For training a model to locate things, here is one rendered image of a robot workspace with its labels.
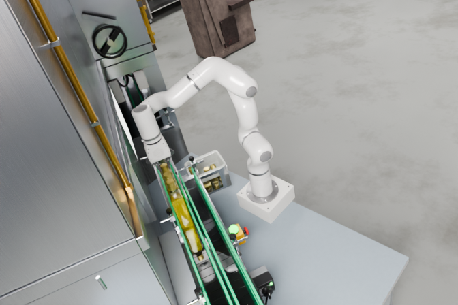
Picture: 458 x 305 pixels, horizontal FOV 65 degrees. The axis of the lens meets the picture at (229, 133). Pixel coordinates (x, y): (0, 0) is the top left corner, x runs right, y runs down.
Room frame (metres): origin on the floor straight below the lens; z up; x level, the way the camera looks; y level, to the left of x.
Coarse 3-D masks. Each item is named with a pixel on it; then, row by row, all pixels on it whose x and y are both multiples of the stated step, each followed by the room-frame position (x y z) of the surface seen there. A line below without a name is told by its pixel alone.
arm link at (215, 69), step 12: (204, 60) 1.42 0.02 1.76; (216, 60) 1.41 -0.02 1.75; (192, 72) 1.39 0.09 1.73; (204, 72) 1.38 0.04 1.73; (216, 72) 1.38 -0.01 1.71; (228, 72) 1.39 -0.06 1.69; (240, 72) 1.39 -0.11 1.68; (204, 84) 1.37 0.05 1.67; (228, 84) 1.38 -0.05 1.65; (240, 84) 1.36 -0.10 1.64; (252, 84) 1.36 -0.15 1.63; (240, 96) 1.36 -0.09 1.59; (252, 96) 1.36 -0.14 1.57
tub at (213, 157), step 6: (216, 150) 1.79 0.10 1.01; (204, 156) 1.77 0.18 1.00; (210, 156) 1.78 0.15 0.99; (216, 156) 1.78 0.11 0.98; (186, 162) 1.75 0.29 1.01; (204, 162) 1.77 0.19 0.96; (210, 162) 1.77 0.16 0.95; (216, 162) 1.77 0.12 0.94; (222, 162) 1.68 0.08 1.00; (198, 168) 1.75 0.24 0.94; (210, 168) 1.73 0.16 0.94; (216, 168) 1.63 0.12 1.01; (204, 174) 1.60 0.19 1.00
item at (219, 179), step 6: (222, 168) 1.63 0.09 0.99; (186, 174) 1.74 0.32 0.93; (210, 174) 1.61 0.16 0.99; (216, 174) 1.62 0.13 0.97; (222, 174) 1.63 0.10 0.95; (228, 174) 1.64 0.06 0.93; (204, 180) 1.61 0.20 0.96; (210, 180) 1.61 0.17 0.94; (216, 180) 1.62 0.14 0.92; (222, 180) 1.63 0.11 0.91; (228, 180) 1.64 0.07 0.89; (204, 186) 1.60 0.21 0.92; (210, 186) 1.61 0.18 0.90; (216, 186) 1.62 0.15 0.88; (222, 186) 1.63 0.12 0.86; (228, 186) 1.63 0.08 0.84; (210, 192) 1.61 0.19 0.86
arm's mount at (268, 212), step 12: (276, 180) 1.57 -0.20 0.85; (240, 192) 1.54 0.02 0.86; (288, 192) 1.47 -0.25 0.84; (240, 204) 1.53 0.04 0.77; (252, 204) 1.45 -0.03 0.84; (264, 204) 1.42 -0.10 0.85; (276, 204) 1.40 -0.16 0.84; (288, 204) 1.46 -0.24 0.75; (264, 216) 1.38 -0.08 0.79; (276, 216) 1.39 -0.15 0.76
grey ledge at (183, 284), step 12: (168, 240) 1.15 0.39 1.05; (168, 252) 1.09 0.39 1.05; (180, 252) 1.07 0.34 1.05; (168, 264) 1.02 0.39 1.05; (180, 264) 1.01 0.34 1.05; (180, 276) 0.95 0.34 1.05; (192, 276) 0.93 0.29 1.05; (180, 288) 0.89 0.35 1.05; (192, 288) 0.88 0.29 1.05; (180, 300) 0.84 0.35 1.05
